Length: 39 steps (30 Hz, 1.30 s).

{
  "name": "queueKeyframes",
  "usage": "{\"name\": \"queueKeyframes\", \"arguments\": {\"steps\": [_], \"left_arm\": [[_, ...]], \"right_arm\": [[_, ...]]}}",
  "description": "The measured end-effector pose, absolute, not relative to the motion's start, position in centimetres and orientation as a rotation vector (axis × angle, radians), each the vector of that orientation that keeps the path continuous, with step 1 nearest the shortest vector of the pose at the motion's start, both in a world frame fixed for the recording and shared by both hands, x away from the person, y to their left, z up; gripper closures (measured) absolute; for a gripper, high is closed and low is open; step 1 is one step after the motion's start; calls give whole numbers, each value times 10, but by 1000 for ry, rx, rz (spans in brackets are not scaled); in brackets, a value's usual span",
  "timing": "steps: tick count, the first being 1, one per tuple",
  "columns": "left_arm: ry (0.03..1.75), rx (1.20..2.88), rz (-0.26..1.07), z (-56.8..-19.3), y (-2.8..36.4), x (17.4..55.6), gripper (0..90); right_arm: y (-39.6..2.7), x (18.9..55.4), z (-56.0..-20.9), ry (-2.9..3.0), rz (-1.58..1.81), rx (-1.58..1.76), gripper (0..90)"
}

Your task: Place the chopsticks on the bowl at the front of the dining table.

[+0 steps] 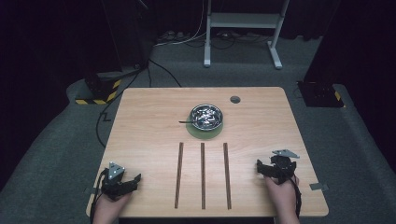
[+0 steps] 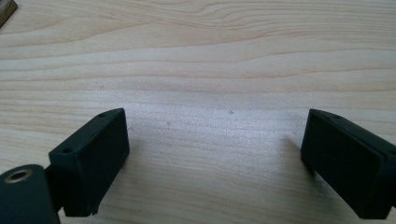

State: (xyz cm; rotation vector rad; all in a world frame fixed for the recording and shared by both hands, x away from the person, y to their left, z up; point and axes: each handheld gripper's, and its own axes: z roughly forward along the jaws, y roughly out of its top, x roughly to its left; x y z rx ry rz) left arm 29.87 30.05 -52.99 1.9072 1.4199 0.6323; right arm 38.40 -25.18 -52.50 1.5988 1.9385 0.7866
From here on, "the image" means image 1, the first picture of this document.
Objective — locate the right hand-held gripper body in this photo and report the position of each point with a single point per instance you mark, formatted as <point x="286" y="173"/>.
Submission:
<point x="282" y="168"/>

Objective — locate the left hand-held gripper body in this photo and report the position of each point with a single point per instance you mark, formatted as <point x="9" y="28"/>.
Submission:
<point x="113" y="185"/>

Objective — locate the brown wooden chopstick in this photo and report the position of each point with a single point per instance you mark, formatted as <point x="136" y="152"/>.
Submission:
<point x="178" y="175"/>
<point x="227" y="175"/>
<point x="203" y="175"/>

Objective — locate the shiny metal bowl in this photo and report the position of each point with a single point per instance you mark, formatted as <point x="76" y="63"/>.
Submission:
<point x="206" y="117"/>

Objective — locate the person's left hand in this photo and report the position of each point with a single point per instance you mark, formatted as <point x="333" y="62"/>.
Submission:
<point x="109" y="207"/>

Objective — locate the person's right hand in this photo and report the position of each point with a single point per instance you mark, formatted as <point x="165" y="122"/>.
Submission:
<point x="281" y="196"/>

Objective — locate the grey tape piece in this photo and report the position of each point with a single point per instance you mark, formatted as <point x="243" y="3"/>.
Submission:
<point x="91" y="190"/>
<point x="319" y="186"/>

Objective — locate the dark thin stick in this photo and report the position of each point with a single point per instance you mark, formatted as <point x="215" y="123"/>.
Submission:
<point x="185" y="122"/>

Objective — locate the black yellow striped stand base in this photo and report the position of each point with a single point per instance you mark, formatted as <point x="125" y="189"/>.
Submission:
<point x="99" y="95"/>

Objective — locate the white metal stand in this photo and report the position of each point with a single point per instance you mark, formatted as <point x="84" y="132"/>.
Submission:
<point x="244" y="20"/>

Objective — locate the power strip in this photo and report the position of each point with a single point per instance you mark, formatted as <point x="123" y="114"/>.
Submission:
<point x="172" y="34"/>

